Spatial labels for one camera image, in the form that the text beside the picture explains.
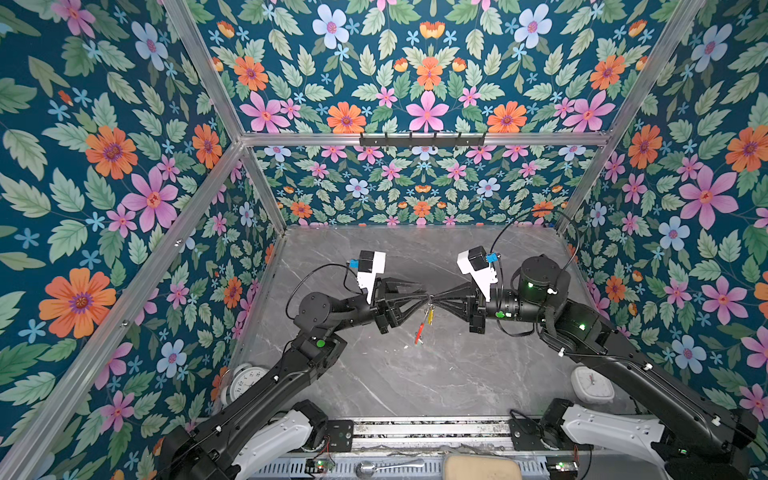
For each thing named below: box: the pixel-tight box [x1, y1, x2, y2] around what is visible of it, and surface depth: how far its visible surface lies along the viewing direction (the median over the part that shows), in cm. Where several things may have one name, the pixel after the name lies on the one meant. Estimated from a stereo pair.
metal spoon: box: [355, 459, 425, 480], surface depth 71 cm
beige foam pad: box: [443, 455, 523, 480], surface depth 68 cm
